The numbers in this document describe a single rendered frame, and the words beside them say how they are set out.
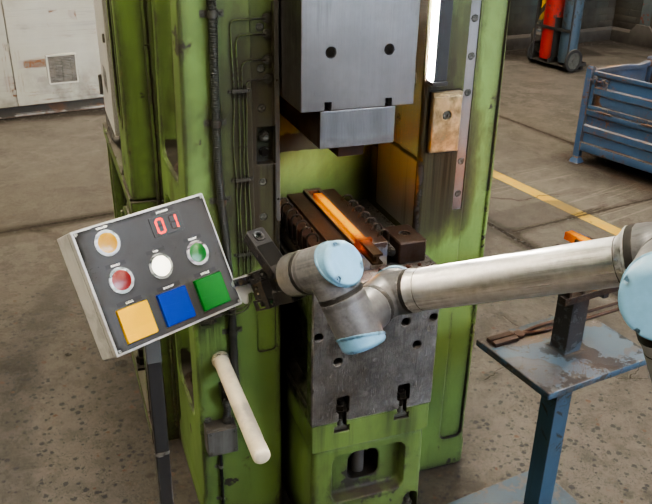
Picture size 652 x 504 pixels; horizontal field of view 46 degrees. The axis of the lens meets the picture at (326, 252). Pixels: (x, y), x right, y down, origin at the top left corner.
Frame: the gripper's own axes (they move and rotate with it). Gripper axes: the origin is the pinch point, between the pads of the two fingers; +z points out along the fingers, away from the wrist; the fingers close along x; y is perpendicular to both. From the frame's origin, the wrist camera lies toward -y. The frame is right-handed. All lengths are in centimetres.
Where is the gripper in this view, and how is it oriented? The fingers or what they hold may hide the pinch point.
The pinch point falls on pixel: (235, 280)
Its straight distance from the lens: 171.3
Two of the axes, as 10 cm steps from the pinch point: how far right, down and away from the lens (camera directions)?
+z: -6.2, 1.8, 7.6
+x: 7.1, -2.9, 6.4
